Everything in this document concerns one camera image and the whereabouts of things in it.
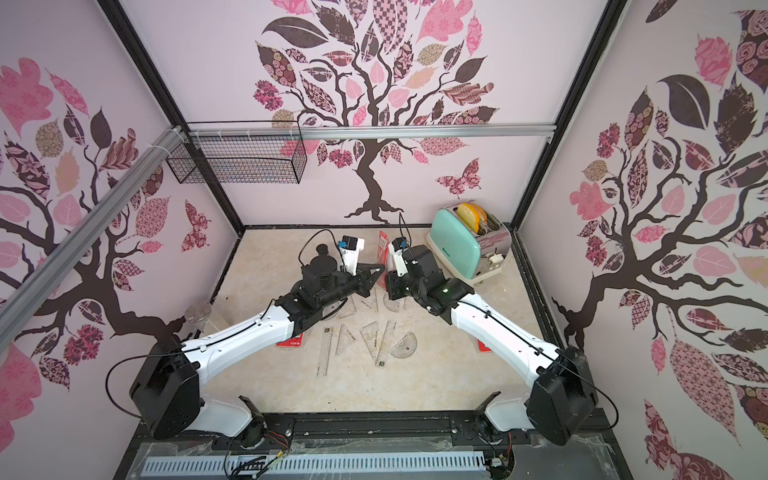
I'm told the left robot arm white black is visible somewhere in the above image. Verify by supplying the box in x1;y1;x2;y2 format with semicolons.
129;253;385;448

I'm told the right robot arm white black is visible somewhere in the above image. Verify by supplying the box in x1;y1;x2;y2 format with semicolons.
385;237;603;446

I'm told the clear plastic ruler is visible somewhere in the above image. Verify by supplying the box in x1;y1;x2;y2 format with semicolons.
316;327;333;377

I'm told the clear plastic cup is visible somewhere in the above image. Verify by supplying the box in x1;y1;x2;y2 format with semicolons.
184;300;230;335

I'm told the aluminium rail back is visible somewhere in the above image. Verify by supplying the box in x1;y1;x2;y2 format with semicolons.
188;123;557;140

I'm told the black wire basket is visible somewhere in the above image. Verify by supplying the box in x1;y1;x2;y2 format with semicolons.
166;120;309;184

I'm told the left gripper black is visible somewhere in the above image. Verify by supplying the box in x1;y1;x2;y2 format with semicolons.
317;263;385;309

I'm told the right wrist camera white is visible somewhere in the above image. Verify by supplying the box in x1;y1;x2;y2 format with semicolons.
388;237;410;277

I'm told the mint green toaster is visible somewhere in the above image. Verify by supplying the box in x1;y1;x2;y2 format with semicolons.
427;201;512;285

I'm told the white slotted cable duct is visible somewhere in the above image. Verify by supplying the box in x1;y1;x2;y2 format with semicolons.
134;451;487;479

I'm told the clear protractor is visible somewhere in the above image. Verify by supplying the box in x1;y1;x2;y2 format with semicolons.
390;331;418;359
383;298;401;313

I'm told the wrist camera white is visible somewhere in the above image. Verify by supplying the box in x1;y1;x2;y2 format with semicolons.
388;237;410;277
338;235;365;276

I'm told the aluminium rail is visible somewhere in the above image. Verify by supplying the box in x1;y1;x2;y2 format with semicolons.
1;126;185;348
188;123;557;140

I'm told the yellow toast slice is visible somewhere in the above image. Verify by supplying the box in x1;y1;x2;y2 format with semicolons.
456;203;488;235

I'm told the aluminium rail left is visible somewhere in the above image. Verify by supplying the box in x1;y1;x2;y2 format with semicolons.
1;126;185;348

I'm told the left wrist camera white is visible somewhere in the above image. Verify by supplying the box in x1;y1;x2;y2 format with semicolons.
338;235;365;276

